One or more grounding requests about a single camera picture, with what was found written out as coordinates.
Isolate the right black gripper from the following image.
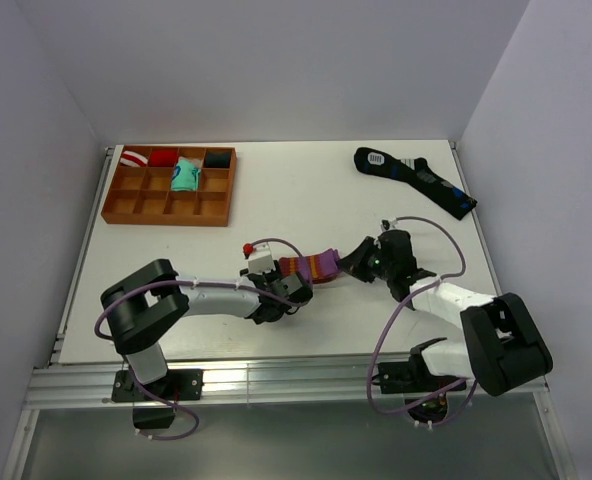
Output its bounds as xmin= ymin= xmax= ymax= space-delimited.
xmin=336 ymin=236 xmax=395 ymax=283

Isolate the maroon purple striped sock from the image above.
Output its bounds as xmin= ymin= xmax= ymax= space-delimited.
xmin=278 ymin=248 xmax=341 ymax=284

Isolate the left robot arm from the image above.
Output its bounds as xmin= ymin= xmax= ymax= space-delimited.
xmin=99 ymin=259 xmax=313 ymax=399

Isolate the black blue sock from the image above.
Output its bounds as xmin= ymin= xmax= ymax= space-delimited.
xmin=353 ymin=147 xmax=477 ymax=220

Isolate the dark teal rolled sock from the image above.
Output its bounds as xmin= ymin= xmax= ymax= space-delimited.
xmin=203 ymin=150 xmax=231 ymax=169

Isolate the mint green rolled sock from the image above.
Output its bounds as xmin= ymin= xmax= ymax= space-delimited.
xmin=170 ymin=157 xmax=202 ymax=192

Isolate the brown wooden divider tray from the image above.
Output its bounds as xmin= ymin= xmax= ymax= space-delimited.
xmin=101 ymin=145 xmax=237 ymax=227

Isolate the red white striped rolled sock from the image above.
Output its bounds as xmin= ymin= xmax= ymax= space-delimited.
xmin=119 ymin=150 xmax=148 ymax=168

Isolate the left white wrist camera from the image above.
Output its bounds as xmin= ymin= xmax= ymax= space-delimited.
xmin=242 ymin=241 xmax=276 ymax=275

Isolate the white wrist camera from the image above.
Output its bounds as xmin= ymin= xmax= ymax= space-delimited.
xmin=242 ymin=241 xmax=276 ymax=275
xmin=381 ymin=219 xmax=397 ymax=232

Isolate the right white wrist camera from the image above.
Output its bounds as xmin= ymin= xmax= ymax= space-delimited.
xmin=381 ymin=219 xmax=397 ymax=232

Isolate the aluminium frame rail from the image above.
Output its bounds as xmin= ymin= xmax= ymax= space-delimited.
xmin=23 ymin=349 xmax=550 ymax=409

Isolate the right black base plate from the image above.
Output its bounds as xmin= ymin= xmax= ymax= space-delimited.
xmin=371 ymin=360 xmax=466 ymax=395

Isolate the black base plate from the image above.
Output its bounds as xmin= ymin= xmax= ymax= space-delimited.
xmin=111 ymin=369 xmax=203 ymax=403
xmin=371 ymin=360 xmax=466 ymax=395

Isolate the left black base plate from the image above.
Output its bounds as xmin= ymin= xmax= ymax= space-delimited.
xmin=111 ymin=369 xmax=203 ymax=403

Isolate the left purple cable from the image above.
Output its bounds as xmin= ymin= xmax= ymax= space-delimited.
xmin=93 ymin=237 xmax=307 ymax=441

